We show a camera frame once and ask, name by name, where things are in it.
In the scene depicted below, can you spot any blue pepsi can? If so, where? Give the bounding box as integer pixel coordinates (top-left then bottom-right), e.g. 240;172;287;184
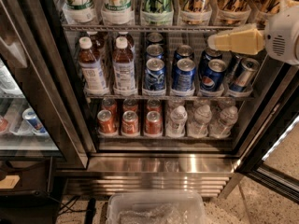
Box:
200;59;226;92
171;58;196;96

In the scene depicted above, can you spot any blue can second row right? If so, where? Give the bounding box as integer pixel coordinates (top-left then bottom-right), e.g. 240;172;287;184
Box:
200;48;222;66

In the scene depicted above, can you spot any neighbouring fridge glass door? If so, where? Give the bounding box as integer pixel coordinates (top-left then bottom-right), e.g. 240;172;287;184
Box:
0;0;92;169

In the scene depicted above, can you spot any blue pepsi can front middle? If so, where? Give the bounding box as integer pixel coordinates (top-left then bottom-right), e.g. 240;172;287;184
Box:
171;58;196;96

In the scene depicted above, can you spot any orange soda can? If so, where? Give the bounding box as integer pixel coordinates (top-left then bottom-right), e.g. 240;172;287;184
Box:
121;110;139;135
97;110;117;134
145;111;162;135

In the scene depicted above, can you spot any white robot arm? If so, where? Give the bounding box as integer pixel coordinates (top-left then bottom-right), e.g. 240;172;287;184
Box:
207;0;299;66

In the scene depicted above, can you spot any open fridge door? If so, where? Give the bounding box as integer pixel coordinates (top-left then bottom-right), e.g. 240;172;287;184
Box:
239;67;299;203

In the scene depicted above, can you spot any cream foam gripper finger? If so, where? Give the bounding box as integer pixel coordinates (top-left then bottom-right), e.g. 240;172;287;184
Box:
279;0;299;10
207;23;264;55

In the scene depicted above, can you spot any brown tea bottle right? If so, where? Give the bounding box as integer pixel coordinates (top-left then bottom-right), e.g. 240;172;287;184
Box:
112;36;136;95

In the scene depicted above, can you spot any clear water bottle left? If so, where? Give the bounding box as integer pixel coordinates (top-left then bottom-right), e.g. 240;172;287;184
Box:
166;105;188;137

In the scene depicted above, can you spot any clear water bottle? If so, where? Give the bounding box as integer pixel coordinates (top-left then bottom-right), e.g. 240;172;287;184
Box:
166;105;188;137
209;105;238;139
188;105;212;138

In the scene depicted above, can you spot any steel fridge base grille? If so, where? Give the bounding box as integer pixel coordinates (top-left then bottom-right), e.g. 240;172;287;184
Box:
60;154;235;197

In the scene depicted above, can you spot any brown tea bottle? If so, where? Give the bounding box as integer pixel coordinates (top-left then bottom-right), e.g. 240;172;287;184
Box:
112;36;136;95
78;36;107;93

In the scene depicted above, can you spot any gold tall can middle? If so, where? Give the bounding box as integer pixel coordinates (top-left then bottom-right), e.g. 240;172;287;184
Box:
213;0;250;26

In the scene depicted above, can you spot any black cable on floor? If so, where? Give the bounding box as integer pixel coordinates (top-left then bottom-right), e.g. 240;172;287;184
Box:
57;195;97;224

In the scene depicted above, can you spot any orange soda can front left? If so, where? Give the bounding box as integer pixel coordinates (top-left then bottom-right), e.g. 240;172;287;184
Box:
97;110;117;134

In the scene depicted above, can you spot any white orange green tall can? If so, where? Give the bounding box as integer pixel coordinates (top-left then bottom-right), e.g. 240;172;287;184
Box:
102;0;134;25

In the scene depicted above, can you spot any orange soda can front middle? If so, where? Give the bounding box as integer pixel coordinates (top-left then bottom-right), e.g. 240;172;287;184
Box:
121;110;139;135

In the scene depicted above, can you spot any gold tall can left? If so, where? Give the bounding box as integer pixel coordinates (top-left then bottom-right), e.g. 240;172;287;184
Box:
178;0;210;25

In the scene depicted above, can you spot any clear water bottle right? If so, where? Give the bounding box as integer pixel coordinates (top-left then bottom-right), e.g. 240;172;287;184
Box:
209;105;238;139

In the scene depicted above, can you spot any white blue can neighbouring fridge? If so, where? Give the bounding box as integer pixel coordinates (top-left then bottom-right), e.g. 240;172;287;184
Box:
22;107;47;134

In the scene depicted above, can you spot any clear plastic bin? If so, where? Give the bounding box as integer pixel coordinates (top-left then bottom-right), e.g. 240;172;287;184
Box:
106;189;206;224

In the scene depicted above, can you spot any silver blue slim can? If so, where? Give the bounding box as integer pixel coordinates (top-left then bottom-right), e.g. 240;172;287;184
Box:
227;56;260;97

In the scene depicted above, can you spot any blue pepsi can front right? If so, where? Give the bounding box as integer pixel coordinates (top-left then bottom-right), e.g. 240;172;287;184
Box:
200;59;226;92

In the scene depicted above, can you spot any bubble wrap in bin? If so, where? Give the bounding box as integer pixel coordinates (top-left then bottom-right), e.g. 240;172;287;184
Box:
117;203;187;224

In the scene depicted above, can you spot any clear water bottle middle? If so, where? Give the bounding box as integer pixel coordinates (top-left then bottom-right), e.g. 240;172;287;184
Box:
188;105;212;138

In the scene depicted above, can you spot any brown tea bottle left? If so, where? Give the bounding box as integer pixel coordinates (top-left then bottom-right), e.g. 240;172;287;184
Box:
78;36;107;93

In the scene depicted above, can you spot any blue can second row left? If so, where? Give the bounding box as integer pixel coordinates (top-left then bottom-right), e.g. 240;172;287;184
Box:
146;44;164;60

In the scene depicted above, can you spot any blue can second row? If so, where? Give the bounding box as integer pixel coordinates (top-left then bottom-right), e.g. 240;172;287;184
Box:
200;48;222;66
146;44;164;60
173;45;194;63

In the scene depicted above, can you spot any orange soda can front right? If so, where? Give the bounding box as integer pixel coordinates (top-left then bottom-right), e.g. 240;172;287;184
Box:
145;111;162;135

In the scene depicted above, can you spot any blue can front left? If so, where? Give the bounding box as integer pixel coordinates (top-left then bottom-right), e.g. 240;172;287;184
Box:
144;58;166;91

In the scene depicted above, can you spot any blue can second row middle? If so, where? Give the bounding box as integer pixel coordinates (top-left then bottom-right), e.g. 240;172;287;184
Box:
173;45;194;63

